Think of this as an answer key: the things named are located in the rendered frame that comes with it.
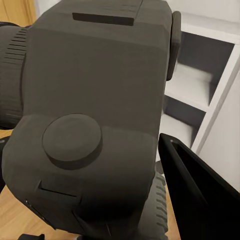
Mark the camera tripod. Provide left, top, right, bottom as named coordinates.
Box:
left=18, top=160, right=169, bottom=240

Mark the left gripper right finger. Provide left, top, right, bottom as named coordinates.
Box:
left=158, top=133, right=240, bottom=240

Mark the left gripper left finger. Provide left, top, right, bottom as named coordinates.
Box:
left=0, top=136, right=11, bottom=193

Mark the digital camera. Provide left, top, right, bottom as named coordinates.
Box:
left=0, top=0, right=181, bottom=240

